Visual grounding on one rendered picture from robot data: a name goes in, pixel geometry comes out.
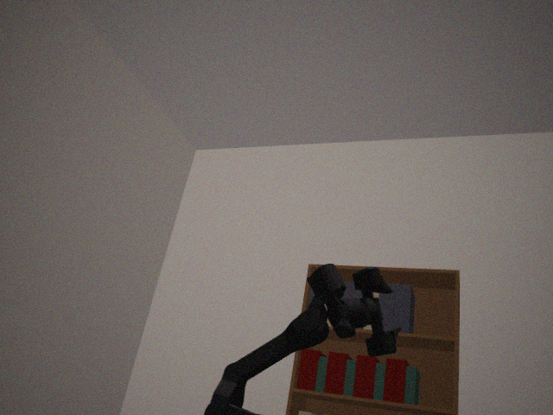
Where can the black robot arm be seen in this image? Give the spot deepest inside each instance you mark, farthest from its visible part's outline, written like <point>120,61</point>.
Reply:
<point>308,329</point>

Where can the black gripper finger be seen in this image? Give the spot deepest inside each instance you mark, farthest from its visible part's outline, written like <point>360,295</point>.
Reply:
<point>394,332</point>
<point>382,288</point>

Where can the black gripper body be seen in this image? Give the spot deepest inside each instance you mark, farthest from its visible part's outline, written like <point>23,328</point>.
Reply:
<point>381,343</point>

